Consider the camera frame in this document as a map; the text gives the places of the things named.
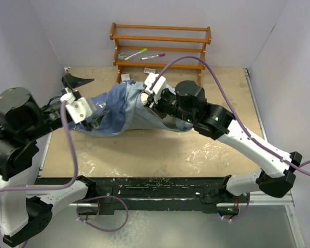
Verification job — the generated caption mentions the magenta cap marker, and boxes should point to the magenta cap marker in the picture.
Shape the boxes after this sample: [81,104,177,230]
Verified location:
[141,53,166,60]

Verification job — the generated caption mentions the white red small box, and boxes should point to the white red small box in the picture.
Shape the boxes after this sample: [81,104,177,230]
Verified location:
[120,73,130,82]

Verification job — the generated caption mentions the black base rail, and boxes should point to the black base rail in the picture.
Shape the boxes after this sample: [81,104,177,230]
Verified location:
[36,177,251,215]

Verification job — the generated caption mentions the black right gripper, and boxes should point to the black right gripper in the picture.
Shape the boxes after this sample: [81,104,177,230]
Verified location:
[144,88,196,124]

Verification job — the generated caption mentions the pale green small clips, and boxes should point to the pale green small clips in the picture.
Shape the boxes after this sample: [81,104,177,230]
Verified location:
[118,52,126,58]

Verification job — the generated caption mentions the white red label card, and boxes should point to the white red label card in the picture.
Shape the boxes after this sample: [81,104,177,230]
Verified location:
[144,68,156,74]

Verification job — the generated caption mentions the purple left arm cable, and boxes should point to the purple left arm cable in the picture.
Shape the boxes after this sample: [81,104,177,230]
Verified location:
[0,100,80,248]

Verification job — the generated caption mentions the blue printed pillowcase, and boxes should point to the blue printed pillowcase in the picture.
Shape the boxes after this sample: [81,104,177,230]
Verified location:
[69,81,134,137]

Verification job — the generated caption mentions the light blue pillow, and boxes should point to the light blue pillow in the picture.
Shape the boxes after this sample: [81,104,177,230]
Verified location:
[92,80,194,137]

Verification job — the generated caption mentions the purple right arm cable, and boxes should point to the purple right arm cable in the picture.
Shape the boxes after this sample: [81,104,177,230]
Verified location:
[149,56,310,179]

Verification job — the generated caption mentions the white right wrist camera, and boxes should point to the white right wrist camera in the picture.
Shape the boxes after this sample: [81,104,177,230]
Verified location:
[144,73,166,103]

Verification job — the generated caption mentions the wooden slatted rack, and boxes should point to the wooden slatted rack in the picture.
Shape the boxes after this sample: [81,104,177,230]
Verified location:
[110,22,212,83]

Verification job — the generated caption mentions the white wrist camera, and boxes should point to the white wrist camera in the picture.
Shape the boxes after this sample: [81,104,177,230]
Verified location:
[144,73,166,103]
[60,92,97,124]

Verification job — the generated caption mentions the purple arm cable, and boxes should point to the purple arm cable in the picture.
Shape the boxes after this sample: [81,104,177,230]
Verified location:
[0,100,80,248]
[149,56,310,179]

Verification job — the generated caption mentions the green cap marker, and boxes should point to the green cap marker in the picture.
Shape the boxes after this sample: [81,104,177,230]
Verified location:
[124,48,147,60]

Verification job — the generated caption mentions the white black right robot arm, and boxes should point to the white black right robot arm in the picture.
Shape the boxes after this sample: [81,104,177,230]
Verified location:
[141,78,302,202]

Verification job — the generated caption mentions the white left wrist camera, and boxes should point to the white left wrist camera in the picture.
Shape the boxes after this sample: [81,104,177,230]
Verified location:
[60,92,97,124]

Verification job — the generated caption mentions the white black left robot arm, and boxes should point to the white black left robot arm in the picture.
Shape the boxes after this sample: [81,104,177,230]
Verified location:
[0,73,98,247]

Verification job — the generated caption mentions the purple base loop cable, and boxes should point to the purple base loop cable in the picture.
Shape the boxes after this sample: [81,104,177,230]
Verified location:
[76,195,129,233]

